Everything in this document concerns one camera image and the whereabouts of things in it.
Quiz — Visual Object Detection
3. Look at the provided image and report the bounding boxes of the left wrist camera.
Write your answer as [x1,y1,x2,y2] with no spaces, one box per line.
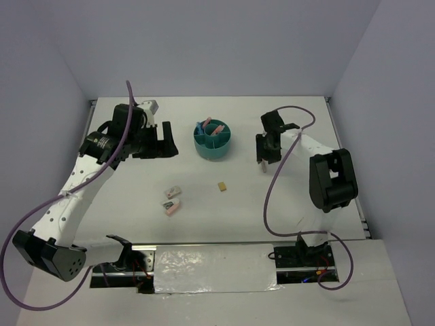
[138,100,159,128]

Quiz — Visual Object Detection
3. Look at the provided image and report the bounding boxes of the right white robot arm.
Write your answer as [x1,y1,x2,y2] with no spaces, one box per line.
[256,105,358,266]

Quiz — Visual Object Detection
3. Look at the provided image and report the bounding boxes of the blue translucent stapler case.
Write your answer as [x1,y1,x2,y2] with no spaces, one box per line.
[196,122,204,134]

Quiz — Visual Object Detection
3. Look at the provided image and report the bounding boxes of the yellow eraser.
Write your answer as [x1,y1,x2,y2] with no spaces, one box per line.
[218,182,226,192]

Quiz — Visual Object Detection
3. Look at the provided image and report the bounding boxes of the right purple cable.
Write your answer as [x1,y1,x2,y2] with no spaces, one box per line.
[263,105,354,290]

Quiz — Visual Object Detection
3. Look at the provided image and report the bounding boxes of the purple cable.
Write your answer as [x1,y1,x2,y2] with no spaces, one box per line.
[263,105,354,290]
[0,80,139,312]

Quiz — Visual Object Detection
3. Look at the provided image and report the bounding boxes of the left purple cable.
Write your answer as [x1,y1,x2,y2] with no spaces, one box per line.
[0,80,139,312]

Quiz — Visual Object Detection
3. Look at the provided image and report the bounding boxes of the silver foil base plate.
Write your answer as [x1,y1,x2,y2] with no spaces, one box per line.
[154,244,281,294]

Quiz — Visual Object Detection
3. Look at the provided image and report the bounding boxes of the teal round divided organizer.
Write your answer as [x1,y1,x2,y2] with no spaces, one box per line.
[193,119,231,160]

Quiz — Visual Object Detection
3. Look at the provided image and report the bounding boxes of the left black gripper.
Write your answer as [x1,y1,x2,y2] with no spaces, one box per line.
[127,122,178,160]

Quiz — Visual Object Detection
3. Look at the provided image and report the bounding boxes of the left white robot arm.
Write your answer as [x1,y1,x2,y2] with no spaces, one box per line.
[12,100,178,282]

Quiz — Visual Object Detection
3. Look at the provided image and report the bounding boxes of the pink translucent case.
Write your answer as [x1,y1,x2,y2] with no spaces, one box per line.
[202,117,211,128]

